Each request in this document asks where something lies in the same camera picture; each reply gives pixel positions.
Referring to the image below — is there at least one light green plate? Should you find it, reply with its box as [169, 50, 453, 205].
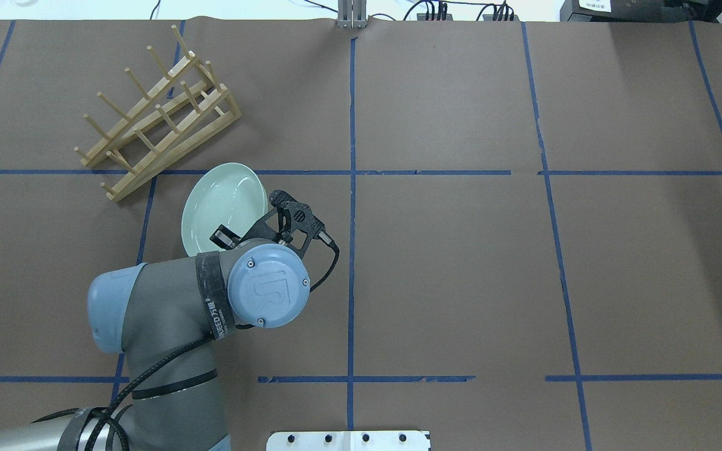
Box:
[180, 162, 268, 257]

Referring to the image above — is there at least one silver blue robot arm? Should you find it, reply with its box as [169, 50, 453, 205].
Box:
[0, 229, 313, 450]

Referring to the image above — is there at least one wooden dish rack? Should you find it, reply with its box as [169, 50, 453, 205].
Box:
[74, 24, 243, 202]

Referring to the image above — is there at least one black computer box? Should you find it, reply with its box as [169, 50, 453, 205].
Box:
[559, 1, 722, 23]

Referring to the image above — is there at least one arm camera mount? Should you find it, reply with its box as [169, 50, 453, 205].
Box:
[241, 190, 340, 259]

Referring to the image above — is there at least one aluminium frame post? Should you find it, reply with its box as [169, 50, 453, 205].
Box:
[336, 0, 369, 29]

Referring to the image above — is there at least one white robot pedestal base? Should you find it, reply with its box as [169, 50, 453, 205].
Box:
[266, 429, 432, 450]

